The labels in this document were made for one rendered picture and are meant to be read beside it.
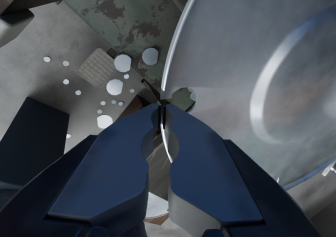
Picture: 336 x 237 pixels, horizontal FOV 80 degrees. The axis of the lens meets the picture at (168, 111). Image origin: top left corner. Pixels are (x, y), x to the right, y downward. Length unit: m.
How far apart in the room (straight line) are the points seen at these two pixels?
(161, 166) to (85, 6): 0.18
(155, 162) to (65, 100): 0.86
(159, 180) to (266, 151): 0.12
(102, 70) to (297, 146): 0.65
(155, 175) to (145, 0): 0.19
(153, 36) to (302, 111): 0.18
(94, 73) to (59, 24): 0.24
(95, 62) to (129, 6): 0.52
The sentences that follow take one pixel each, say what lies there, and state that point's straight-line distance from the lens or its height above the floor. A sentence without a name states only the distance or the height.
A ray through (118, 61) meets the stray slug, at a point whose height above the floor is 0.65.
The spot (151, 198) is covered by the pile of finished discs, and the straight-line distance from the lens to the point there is 0.88.
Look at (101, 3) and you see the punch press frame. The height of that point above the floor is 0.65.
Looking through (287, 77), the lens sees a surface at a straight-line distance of 0.19.
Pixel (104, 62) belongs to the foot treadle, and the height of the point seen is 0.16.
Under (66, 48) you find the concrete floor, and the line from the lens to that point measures 0.93.
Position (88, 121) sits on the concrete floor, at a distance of 1.05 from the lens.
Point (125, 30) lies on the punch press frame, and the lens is 0.26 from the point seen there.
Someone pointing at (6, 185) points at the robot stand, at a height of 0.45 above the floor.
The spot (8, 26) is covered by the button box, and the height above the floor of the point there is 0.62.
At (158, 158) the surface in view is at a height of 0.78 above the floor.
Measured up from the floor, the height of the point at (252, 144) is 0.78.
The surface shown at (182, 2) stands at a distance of 0.24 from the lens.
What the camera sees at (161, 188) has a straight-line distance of 0.20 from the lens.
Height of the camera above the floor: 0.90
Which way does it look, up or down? 55 degrees down
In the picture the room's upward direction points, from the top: 146 degrees clockwise
